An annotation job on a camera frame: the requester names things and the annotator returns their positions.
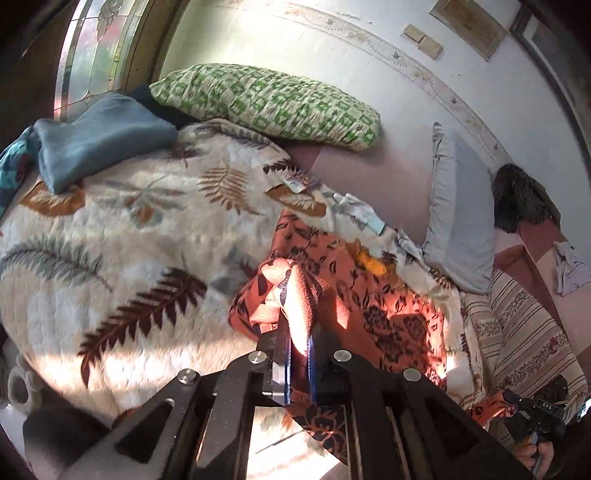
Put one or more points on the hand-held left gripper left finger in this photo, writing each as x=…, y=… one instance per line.
x=286, y=364

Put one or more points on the white crumpled cloth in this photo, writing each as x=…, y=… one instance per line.
x=570, y=272

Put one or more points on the grey pillow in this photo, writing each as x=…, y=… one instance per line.
x=457, y=217

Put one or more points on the small printed packet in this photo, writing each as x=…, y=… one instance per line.
x=300, y=181

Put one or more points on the black cloth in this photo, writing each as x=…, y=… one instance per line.
x=157, y=110

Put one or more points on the green patterned pillow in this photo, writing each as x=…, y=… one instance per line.
x=268, y=101

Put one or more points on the leaded glass window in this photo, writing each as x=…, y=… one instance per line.
x=92, y=60

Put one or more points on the fern print fleece blanket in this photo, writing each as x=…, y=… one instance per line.
x=115, y=240

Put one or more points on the orange floral cloth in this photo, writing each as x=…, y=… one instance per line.
x=369, y=295

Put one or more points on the wooden wall frame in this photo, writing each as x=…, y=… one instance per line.
x=471, y=25

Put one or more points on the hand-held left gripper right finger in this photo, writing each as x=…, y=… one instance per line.
x=313, y=369

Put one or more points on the blue folded cloth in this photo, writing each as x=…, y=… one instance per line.
x=92, y=138

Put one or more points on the beige wall switch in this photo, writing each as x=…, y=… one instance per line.
x=412, y=32
x=430, y=47

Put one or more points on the person's right hand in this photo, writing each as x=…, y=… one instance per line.
x=526, y=457

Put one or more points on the teal patterned cloth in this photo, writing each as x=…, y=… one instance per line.
x=14, y=166

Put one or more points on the striped bed sheet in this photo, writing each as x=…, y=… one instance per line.
x=521, y=332

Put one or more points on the small white teal cloth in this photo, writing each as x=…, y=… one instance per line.
x=360, y=212

